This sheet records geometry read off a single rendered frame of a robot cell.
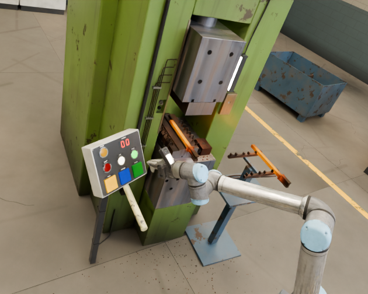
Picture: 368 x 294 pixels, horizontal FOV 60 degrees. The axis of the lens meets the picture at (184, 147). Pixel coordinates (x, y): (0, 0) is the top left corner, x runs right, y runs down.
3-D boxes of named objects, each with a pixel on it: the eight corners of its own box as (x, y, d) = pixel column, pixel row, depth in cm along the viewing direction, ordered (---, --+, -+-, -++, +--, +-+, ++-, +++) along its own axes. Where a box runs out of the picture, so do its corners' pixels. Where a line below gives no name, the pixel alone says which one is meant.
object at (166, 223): (182, 237, 283) (198, 201, 256) (142, 246, 264) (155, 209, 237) (158, 191, 319) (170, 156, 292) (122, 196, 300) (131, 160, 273)
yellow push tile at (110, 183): (118, 187, 174) (115, 174, 172) (107, 193, 169) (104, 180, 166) (116, 186, 175) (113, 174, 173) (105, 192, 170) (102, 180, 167)
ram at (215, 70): (233, 102, 207) (258, 43, 184) (181, 102, 188) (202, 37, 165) (203, 71, 234) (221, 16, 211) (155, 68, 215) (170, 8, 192)
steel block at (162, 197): (198, 201, 255) (216, 160, 230) (155, 209, 236) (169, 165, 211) (170, 156, 292) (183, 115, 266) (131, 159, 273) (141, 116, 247)
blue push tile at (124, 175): (131, 179, 182) (129, 167, 179) (121, 185, 176) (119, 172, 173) (129, 179, 183) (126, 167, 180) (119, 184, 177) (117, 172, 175)
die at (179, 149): (195, 156, 226) (199, 147, 222) (170, 158, 216) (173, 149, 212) (172, 122, 254) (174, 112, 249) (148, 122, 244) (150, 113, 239)
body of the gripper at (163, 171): (156, 177, 171) (173, 181, 164) (153, 163, 168) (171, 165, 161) (166, 172, 176) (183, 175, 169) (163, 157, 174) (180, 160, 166)
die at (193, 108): (211, 115, 206) (216, 102, 201) (184, 115, 196) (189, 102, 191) (183, 82, 233) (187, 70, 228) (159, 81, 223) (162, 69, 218)
